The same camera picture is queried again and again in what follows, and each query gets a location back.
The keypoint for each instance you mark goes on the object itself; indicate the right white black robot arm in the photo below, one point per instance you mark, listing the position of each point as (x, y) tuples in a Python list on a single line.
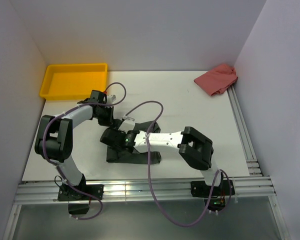
[(139, 147)]

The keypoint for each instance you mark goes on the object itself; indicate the right side aluminium rail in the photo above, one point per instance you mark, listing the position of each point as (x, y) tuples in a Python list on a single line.
[(248, 150)]

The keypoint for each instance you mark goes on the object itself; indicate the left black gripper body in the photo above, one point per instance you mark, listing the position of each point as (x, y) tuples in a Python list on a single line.
[(105, 117)]

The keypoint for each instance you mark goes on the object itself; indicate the front aluminium rail frame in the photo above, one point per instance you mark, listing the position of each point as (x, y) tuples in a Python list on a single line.
[(40, 193)]

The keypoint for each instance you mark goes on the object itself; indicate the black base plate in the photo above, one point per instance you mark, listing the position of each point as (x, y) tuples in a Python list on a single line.
[(66, 193), (199, 189)]

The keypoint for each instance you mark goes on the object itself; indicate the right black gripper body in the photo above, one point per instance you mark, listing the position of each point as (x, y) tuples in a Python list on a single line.
[(117, 131)]

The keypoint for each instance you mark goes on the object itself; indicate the yellow plastic tray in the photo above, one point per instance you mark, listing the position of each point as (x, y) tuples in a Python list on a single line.
[(67, 82)]

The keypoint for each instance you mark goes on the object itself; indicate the folded pink t-shirt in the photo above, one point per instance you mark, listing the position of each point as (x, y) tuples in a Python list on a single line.
[(217, 80)]

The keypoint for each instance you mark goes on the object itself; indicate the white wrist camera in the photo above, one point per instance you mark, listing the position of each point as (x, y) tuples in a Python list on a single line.
[(110, 99), (128, 124)]

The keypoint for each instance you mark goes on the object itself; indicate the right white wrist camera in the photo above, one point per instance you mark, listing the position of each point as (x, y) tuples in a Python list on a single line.
[(128, 124)]

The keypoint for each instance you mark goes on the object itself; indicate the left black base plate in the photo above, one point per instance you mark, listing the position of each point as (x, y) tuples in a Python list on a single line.
[(66, 193)]

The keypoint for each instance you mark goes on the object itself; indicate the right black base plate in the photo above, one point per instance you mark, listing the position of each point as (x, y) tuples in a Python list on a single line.
[(199, 189)]

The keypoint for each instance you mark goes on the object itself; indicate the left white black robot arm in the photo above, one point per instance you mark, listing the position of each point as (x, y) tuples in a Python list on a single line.
[(54, 139)]

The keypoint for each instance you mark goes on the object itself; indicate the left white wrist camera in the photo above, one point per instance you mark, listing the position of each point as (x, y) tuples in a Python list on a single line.
[(110, 99)]

